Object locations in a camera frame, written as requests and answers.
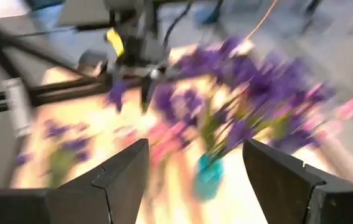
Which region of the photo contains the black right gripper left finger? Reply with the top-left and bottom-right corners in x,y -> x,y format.
0,138 -> 151,224

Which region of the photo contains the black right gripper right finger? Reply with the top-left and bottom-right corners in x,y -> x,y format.
242,138 -> 353,224

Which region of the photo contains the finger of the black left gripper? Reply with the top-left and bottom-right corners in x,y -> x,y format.
139,75 -> 158,113

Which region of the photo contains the purple artificial flower stem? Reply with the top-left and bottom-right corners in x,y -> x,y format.
219,35 -> 337,155
153,46 -> 227,156
12,119 -> 92,167

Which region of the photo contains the teal textured glass vase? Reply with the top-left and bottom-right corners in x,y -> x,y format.
192,153 -> 226,202

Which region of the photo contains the yellow tag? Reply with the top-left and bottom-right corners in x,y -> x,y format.
105,27 -> 126,58

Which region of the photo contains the silver frame bracket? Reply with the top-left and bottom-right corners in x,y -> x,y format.
2,77 -> 33,138

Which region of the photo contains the yellow cable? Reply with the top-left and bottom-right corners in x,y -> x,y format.
245,0 -> 280,40

